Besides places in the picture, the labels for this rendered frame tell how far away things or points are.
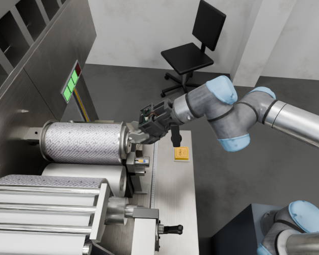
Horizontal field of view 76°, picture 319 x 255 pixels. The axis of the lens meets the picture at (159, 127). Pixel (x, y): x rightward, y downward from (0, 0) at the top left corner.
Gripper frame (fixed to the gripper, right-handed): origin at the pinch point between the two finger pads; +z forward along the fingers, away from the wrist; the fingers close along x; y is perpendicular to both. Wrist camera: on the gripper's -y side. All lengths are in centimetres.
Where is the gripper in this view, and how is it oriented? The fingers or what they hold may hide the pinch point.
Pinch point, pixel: (135, 138)
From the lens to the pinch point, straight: 70.1
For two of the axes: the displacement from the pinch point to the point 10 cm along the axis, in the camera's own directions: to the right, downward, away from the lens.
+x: -0.4, 8.0, -6.0
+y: -6.4, -4.8, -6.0
